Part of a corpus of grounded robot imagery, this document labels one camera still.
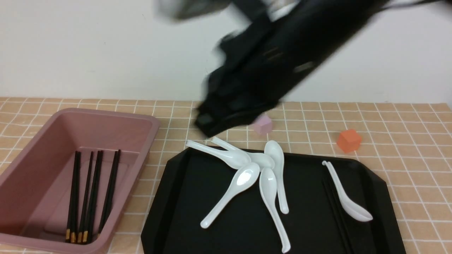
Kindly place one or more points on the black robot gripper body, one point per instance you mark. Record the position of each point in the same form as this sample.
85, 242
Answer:
262, 64

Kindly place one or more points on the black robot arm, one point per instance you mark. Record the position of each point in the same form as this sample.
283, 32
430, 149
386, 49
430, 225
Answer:
338, 20

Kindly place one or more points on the pink cube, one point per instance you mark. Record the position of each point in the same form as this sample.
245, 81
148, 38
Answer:
262, 125

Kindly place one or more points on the white spoon centre right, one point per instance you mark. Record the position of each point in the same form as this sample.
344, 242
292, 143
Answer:
274, 150

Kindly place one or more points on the white spoon far left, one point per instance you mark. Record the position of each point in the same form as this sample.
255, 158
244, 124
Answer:
234, 159

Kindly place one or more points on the white spoon lower left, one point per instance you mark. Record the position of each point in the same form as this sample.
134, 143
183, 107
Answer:
242, 180

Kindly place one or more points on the white spoon lower centre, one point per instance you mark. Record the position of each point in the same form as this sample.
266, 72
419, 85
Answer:
268, 192

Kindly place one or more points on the orange cube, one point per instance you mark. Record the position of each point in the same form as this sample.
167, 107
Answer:
349, 140

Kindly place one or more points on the black plastic tray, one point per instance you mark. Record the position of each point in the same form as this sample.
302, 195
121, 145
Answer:
193, 182

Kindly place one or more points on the black chopstick on tray middle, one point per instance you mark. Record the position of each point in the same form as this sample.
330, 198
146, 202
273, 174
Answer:
333, 211

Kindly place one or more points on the black chopstick on tray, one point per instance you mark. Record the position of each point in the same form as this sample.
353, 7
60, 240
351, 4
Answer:
340, 218
333, 211

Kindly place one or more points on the white spoon far right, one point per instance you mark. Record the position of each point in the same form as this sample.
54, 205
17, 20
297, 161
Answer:
355, 211

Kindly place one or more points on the black chopstick on tray right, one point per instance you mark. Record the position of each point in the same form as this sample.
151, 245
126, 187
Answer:
340, 218

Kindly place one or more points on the black chopstick in bin rightmost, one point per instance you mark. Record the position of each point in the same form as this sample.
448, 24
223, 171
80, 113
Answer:
110, 192

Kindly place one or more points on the black chopstick in bin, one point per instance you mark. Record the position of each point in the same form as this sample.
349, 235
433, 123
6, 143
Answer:
110, 192
70, 213
90, 213
83, 227
75, 199

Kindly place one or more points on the black chopstick in bin leftmost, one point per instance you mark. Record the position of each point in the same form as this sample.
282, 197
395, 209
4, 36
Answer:
70, 213

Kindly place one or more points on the pink plastic bin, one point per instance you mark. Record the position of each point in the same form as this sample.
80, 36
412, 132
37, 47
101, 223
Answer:
35, 189

